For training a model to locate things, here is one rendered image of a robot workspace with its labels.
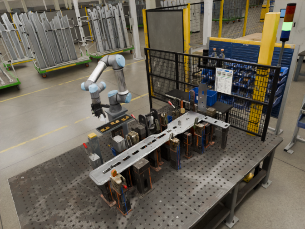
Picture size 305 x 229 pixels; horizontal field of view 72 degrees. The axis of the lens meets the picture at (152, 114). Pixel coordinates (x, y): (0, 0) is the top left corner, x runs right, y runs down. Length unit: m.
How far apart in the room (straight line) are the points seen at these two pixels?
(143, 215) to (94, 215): 0.41
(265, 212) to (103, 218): 1.82
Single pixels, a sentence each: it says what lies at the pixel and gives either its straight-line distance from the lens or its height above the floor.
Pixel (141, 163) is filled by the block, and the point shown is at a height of 1.03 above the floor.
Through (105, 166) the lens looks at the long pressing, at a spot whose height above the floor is 1.00.
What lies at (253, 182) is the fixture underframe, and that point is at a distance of 2.84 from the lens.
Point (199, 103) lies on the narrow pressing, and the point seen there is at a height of 1.09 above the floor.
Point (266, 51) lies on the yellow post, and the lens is 2.37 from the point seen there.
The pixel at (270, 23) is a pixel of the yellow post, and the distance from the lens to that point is 2.32.
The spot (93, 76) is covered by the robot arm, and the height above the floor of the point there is 1.62.
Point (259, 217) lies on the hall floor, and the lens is 2.85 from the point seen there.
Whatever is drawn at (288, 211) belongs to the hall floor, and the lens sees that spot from 3.02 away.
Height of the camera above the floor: 2.22
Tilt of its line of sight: 29 degrees down
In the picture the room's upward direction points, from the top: 5 degrees counter-clockwise
